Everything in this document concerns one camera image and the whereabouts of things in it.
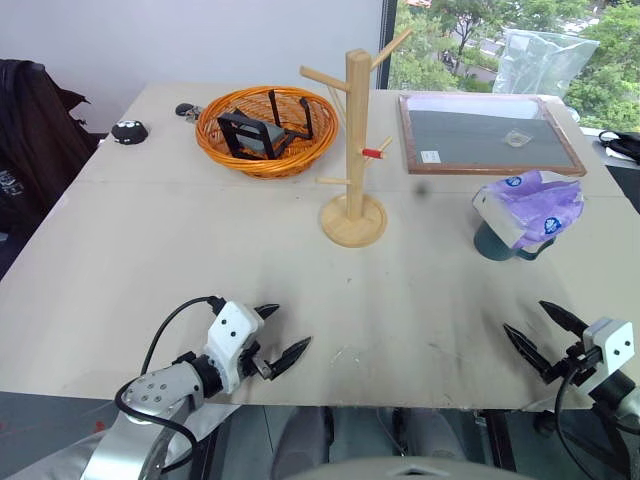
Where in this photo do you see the dark teal mug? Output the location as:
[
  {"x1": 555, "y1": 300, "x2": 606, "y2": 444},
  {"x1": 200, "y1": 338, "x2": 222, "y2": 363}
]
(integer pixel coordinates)
[{"x1": 472, "y1": 219, "x2": 558, "y2": 263}]

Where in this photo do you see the orange wicker basket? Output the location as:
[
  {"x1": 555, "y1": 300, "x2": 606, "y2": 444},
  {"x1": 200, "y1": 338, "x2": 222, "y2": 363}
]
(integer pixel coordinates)
[{"x1": 194, "y1": 85, "x2": 342, "y2": 181}]

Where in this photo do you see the black key bunch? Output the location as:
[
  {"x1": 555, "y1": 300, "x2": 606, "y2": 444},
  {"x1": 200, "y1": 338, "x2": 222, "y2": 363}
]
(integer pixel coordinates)
[{"x1": 174, "y1": 102, "x2": 204, "y2": 124}]

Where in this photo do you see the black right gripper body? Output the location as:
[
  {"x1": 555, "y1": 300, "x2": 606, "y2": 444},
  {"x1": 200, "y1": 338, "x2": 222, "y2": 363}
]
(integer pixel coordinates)
[{"x1": 545, "y1": 342, "x2": 602, "y2": 387}]

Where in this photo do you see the black bag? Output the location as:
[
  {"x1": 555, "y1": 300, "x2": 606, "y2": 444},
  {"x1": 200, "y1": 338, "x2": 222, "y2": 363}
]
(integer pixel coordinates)
[{"x1": 597, "y1": 128, "x2": 640, "y2": 166}]

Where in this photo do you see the wooden mug tree stand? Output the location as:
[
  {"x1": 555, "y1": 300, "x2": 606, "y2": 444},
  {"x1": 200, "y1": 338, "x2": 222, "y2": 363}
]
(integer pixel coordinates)
[{"x1": 298, "y1": 27, "x2": 415, "y2": 249}]

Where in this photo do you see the grey rounded robot body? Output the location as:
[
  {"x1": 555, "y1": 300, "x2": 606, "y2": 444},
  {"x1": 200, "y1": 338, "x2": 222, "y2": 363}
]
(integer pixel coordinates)
[{"x1": 283, "y1": 453, "x2": 537, "y2": 480}]

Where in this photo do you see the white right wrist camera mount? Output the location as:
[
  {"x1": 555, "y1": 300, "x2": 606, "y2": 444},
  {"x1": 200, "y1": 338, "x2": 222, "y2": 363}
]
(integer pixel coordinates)
[{"x1": 579, "y1": 316, "x2": 636, "y2": 397}]

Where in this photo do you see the purple tissue pack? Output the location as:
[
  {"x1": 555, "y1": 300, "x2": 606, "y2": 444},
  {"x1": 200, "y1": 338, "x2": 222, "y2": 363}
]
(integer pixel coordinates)
[{"x1": 471, "y1": 168, "x2": 586, "y2": 251}]

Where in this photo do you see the wood-framed blackboard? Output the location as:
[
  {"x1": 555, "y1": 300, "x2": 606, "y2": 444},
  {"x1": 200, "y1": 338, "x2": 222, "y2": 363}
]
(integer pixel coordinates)
[{"x1": 397, "y1": 92, "x2": 588, "y2": 177}]

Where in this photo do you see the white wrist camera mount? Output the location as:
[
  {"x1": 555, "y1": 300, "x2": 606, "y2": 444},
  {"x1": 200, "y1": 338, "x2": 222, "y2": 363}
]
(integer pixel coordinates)
[
  {"x1": 204, "y1": 300, "x2": 266, "y2": 394},
  {"x1": 579, "y1": 316, "x2": 636, "y2": 397}
]

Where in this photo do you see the clear plastic bag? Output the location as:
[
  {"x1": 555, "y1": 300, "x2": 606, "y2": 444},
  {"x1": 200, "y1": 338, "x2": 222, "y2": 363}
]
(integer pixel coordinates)
[{"x1": 492, "y1": 27, "x2": 601, "y2": 102}]

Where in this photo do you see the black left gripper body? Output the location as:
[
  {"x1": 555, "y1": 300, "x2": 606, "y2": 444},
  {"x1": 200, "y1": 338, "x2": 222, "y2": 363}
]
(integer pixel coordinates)
[{"x1": 238, "y1": 341, "x2": 276, "y2": 382}]

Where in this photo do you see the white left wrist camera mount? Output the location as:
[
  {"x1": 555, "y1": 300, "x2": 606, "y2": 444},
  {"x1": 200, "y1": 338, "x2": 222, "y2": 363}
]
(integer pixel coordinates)
[{"x1": 204, "y1": 300, "x2": 266, "y2": 394}]

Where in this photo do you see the black round toy with eyes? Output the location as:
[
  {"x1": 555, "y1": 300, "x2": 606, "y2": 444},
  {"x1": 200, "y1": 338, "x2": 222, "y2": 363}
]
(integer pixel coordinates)
[{"x1": 110, "y1": 118, "x2": 152, "y2": 147}]

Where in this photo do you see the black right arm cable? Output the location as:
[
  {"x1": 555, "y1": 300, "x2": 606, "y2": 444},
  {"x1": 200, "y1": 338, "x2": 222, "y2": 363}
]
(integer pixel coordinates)
[{"x1": 553, "y1": 364, "x2": 604, "y2": 480}]

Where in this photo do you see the dark jacket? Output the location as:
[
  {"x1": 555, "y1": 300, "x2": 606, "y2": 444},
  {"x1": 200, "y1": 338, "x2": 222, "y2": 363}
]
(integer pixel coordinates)
[{"x1": 0, "y1": 58, "x2": 102, "y2": 237}]

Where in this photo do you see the small clear plastic piece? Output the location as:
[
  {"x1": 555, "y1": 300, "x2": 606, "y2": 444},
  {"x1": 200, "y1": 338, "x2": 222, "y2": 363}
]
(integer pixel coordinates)
[{"x1": 503, "y1": 128, "x2": 532, "y2": 150}]

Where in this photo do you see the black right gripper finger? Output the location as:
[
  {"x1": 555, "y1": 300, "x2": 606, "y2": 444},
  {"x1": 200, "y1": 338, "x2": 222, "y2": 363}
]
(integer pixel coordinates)
[
  {"x1": 538, "y1": 300, "x2": 591, "y2": 338},
  {"x1": 502, "y1": 323, "x2": 557, "y2": 385}
]

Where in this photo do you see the black folding stand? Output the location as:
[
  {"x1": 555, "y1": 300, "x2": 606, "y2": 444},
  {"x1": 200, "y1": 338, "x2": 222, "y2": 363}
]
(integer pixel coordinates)
[{"x1": 216, "y1": 88, "x2": 316, "y2": 163}]

